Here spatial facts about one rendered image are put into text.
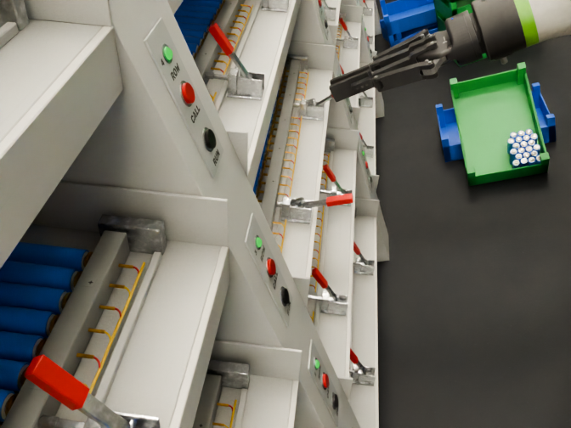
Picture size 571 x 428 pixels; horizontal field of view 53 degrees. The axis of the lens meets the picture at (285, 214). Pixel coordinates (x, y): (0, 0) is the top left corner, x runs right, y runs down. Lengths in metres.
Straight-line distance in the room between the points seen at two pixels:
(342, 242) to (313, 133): 0.20
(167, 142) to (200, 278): 0.11
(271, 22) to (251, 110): 0.25
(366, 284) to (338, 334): 0.34
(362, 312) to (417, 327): 0.20
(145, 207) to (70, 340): 0.12
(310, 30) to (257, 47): 0.35
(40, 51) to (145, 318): 0.19
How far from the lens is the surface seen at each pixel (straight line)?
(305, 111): 0.98
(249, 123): 0.62
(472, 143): 1.68
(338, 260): 0.98
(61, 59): 0.35
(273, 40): 0.81
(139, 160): 0.44
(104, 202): 0.48
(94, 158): 0.45
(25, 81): 0.34
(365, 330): 1.12
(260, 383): 0.61
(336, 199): 0.75
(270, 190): 0.78
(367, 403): 1.04
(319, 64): 1.15
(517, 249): 1.44
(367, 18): 2.40
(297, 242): 0.74
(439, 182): 1.66
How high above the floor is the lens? 1.02
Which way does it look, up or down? 36 degrees down
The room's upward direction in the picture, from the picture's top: 23 degrees counter-clockwise
